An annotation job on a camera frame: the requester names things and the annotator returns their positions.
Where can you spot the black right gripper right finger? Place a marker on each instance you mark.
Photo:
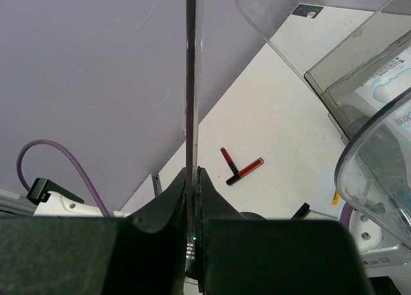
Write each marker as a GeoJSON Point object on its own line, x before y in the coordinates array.
{"type": "Point", "coordinates": [291, 256]}

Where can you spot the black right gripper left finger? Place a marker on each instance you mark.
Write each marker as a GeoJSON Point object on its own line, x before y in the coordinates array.
{"type": "Point", "coordinates": [140, 254]}

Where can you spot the white blue sachet packet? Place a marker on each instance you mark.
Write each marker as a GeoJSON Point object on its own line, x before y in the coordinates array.
{"type": "Point", "coordinates": [380, 89]}

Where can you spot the clear acrylic makeup organizer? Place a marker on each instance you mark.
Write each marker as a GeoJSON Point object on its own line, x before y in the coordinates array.
{"type": "Point", "coordinates": [346, 34]}

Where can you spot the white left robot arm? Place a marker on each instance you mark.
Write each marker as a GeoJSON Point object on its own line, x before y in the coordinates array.
{"type": "Point", "coordinates": [374, 246]}

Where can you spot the red lip gloss centre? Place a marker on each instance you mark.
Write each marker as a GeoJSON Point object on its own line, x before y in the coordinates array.
{"type": "Point", "coordinates": [302, 212]}

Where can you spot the red lip gloss left upright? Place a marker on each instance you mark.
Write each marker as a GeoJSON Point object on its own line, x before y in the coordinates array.
{"type": "Point", "coordinates": [243, 172]}

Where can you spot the red lip gloss left flat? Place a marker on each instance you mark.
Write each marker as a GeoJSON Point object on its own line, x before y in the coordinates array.
{"type": "Point", "coordinates": [229, 161]}

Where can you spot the white pad with yellow stick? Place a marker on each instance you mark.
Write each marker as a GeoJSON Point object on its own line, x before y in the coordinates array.
{"type": "Point", "coordinates": [327, 201]}

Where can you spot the blue table corner label left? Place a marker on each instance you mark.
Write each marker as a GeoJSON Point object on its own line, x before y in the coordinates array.
{"type": "Point", "coordinates": [307, 10]}

